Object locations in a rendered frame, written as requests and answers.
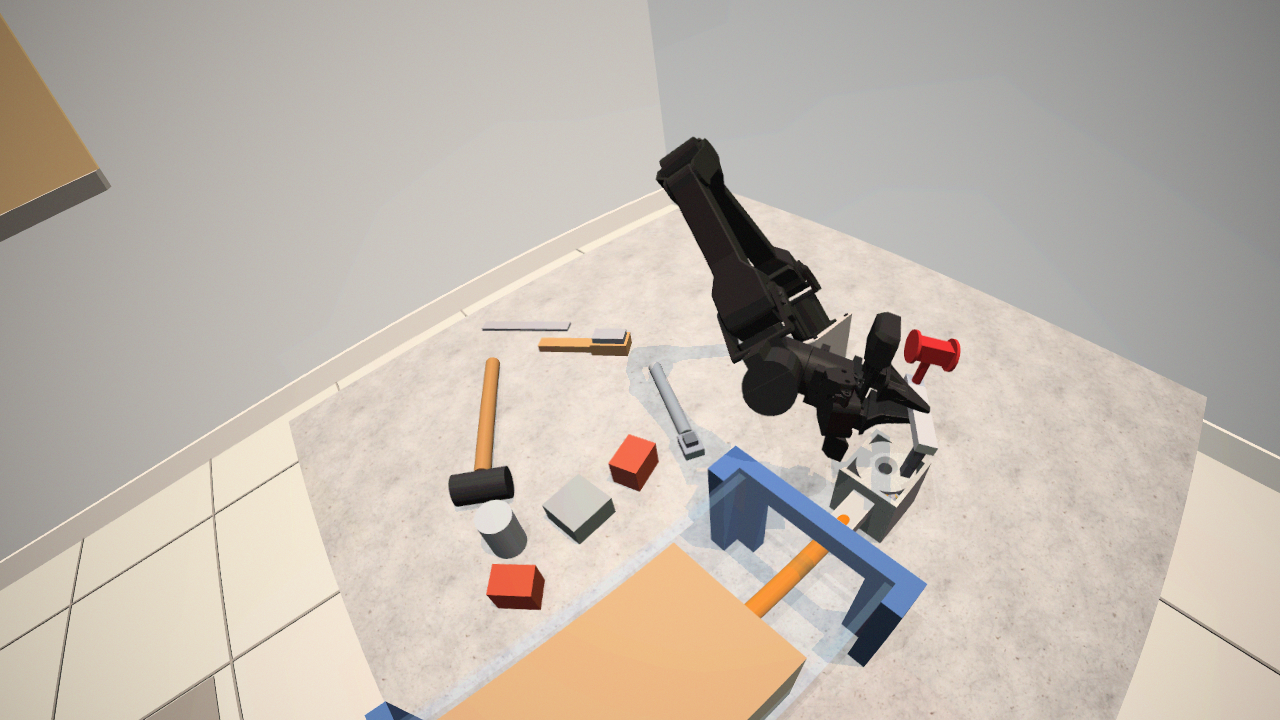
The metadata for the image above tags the black mallet with wooden handle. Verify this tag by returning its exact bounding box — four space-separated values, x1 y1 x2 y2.
448 357 515 507

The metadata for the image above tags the orange-red rectangular block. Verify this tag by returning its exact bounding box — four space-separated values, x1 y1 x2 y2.
609 434 659 492
486 564 545 610

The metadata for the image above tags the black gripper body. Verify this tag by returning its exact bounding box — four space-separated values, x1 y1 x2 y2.
797 311 901 462

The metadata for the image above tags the grey cylinder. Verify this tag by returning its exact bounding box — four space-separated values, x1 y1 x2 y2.
474 500 527 559

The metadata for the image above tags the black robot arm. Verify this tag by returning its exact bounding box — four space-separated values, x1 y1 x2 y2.
655 137 861 439

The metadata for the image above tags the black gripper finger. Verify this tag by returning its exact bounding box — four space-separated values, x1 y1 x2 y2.
876 363 931 414
859 389 910 436

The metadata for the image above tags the blue u-shaped frame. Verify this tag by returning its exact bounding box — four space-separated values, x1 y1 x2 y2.
724 446 927 598

